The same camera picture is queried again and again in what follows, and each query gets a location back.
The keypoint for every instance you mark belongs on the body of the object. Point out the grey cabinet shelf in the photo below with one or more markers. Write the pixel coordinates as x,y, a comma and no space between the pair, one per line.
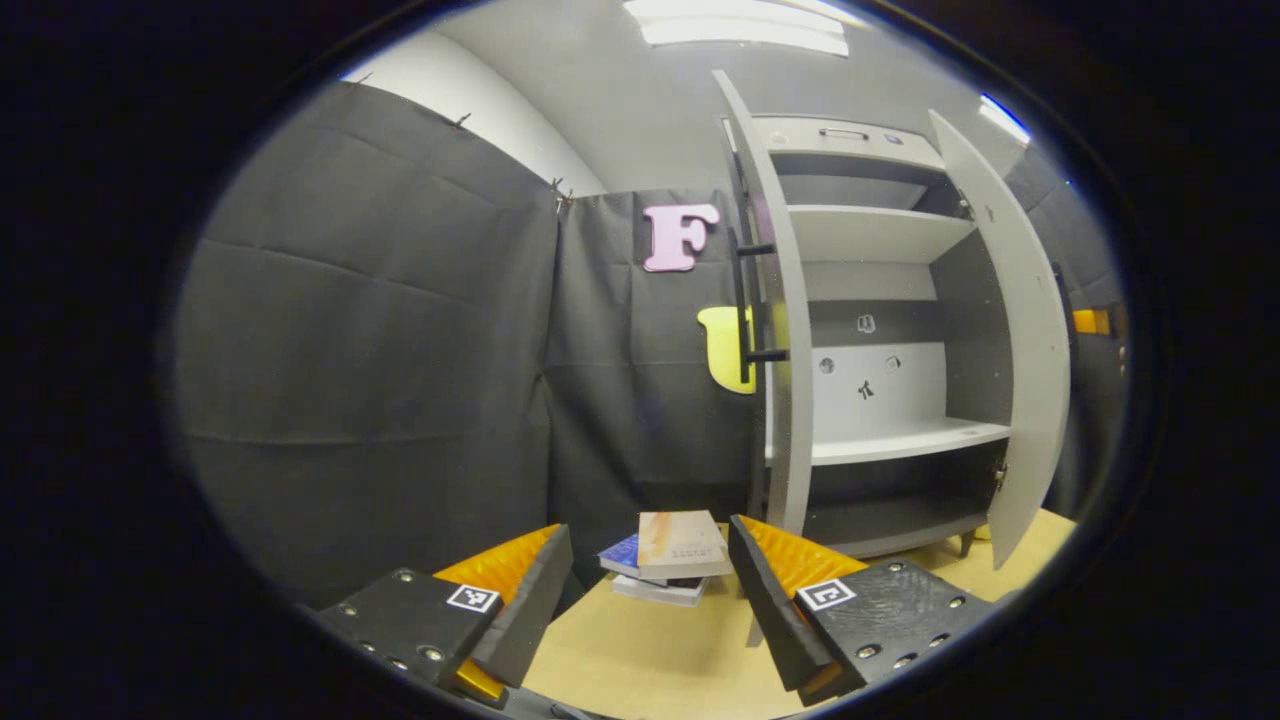
870,235

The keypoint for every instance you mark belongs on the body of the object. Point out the grey cabinet drawer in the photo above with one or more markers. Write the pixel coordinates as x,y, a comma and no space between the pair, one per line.
800,135

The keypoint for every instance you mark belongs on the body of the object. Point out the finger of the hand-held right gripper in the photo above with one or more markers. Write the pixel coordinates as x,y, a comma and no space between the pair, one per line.
1095,321

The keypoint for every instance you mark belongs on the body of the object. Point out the metal door hinge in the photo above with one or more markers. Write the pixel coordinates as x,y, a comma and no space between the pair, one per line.
999,475
965,207

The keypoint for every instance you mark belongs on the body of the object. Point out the grey cabinet door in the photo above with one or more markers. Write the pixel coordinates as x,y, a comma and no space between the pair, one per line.
790,300
1020,330

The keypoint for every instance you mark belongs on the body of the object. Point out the grey cabinet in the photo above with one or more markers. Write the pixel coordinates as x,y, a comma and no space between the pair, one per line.
960,330

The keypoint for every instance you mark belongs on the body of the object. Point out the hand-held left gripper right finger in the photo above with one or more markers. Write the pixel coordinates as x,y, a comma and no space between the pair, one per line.
765,600

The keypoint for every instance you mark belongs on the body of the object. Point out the black backdrop cloth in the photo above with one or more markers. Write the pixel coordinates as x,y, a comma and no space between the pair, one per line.
380,350

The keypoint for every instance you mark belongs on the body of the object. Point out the blue cover book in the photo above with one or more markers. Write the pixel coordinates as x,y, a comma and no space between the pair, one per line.
620,555

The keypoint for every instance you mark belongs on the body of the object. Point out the beige cover book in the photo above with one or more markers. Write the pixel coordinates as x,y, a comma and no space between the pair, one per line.
685,545

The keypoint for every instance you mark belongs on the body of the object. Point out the small ceiling light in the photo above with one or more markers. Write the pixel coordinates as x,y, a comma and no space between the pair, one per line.
1003,118

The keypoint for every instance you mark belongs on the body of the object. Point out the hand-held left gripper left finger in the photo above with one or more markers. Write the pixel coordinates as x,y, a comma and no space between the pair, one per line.
525,610

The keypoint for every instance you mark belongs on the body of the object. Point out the white cover book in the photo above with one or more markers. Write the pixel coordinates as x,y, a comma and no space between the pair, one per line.
655,592

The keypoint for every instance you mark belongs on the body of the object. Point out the large ceiling light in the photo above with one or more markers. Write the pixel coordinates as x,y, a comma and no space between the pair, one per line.
740,25

